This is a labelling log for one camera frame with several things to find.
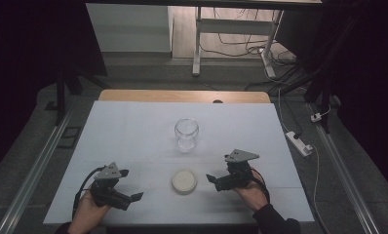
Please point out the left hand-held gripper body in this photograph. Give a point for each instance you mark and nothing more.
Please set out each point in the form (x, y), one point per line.
(106, 191)

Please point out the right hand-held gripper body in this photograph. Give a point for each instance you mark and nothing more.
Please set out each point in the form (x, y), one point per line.
(237, 177)

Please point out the round white jar lid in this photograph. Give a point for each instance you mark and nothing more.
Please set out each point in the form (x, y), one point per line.
(184, 181)

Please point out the clear glass jar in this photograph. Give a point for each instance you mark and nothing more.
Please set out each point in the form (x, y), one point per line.
(186, 133)

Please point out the person's right hand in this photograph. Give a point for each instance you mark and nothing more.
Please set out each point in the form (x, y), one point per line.
(252, 196)

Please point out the person's left hand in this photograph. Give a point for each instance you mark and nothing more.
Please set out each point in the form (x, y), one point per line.
(88, 214)

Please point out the white table mat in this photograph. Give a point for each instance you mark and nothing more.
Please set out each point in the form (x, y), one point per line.
(143, 146)

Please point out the white power strip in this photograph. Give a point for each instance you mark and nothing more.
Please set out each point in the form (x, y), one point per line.
(297, 143)

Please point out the wooden table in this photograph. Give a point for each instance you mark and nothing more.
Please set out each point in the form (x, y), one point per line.
(169, 96)

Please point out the small white adapter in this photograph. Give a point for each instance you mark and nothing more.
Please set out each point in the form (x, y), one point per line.
(316, 117)

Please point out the black metal stand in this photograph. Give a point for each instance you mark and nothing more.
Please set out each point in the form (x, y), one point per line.
(325, 97)
(60, 97)

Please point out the white cabinet panel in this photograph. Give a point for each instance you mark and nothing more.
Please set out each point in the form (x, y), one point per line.
(127, 29)

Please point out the black rectangular floor frame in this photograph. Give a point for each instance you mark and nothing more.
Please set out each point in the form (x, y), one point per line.
(65, 144)

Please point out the aluminium floor rail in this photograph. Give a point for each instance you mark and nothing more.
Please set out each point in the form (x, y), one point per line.
(36, 172)
(344, 172)

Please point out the white metal desk frame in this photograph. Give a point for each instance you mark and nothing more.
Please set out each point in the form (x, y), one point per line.
(234, 26)

